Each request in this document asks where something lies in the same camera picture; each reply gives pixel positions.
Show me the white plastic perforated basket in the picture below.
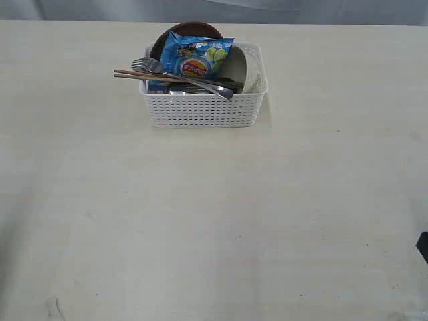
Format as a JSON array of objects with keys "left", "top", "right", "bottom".
[{"left": 139, "top": 42, "right": 268, "bottom": 128}]

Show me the silver table knife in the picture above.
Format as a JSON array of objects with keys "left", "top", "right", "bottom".
[{"left": 149, "top": 79, "right": 241, "bottom": 94}]

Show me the white ceramic bowl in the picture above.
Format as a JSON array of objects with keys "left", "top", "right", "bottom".
[{"left": 217, "top": 45, "right": 247, "bottom": 94}]

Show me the silver metal fork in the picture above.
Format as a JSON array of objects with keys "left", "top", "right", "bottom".
[{"left": 131, "top": 57, "right": 234, "bottom": 100}]

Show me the wooden chopstick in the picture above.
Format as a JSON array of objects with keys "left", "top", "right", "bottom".
[
  {"left": 114, "top": 74, "right": 168, "bottom": 82},
  {"left": 113, "top": 69, "right": 181, "bottom": 80}
]

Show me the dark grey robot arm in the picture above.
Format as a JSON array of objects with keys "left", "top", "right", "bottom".
[{"left": 415, "top": 231, "right": 428, "bottom": 263}]

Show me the shiny metal cup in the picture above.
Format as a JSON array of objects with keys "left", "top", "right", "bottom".
[{"left": 167, "top": 84, "right": 210, "bottom": 95}]

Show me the blue chip bag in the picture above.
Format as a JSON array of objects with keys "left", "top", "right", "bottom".
[{"left": 160, "top": 31, "right": 234, "bottom": 79}]

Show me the brown round plate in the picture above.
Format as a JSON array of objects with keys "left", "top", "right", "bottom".
[{"left": 150, "top": 21, "right": 223, "bottom": 60}]

